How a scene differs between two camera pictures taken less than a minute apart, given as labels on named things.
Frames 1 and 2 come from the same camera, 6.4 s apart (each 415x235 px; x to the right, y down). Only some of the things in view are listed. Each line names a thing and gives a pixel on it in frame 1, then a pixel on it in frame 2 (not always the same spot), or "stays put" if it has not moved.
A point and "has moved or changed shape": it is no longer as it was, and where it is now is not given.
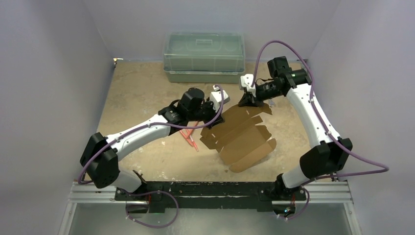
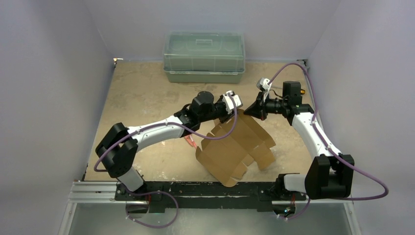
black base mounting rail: x=163 y=196 stays put
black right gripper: x=248 y=97 to x=262 y=108
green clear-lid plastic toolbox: x=203 y=57 stays put
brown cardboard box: x=240 y=142 has moved or changed shape
